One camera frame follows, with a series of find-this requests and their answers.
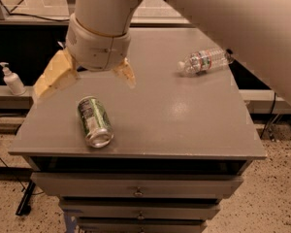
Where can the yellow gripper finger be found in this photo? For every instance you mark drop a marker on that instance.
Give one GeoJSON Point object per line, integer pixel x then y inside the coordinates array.
{"type": "Point", "coordinates": [60, 73]}
{"type": "Point", "coordinates": [125, 72]}

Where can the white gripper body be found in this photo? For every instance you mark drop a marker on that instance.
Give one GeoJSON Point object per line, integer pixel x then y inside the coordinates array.
{"type": "Point", "coordinates": [98, 50]}

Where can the green soda can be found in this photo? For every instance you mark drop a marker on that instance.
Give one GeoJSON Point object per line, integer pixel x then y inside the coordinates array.
{"type": "Point", "coordinates": [95, 122]}

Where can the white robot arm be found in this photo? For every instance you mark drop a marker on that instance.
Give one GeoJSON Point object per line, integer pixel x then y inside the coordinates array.
{"type": "Point", "coordinates": [257, 32]}

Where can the white pump dispenser bottle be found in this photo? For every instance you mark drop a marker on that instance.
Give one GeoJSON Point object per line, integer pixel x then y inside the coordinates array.
{"type": "Point", "coordinates": [12, 80]}

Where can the clear plastic water bottle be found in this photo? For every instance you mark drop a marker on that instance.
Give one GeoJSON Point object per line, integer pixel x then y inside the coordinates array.
{"type": "Point", "coordinates": [201, 61]}

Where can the grey drawer cabinet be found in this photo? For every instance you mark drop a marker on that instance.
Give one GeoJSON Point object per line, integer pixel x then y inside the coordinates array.
{"type": "Point", "coordinates": [180, 145]}

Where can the black floor stand foot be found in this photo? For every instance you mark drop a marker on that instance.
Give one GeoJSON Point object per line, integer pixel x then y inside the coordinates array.
{"type": "Point", "coordinates": [24, 207]}

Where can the grey metal frame rail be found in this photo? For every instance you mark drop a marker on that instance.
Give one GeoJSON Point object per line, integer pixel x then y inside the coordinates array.
{"type": "Point", "coordinates": [150, 13]}

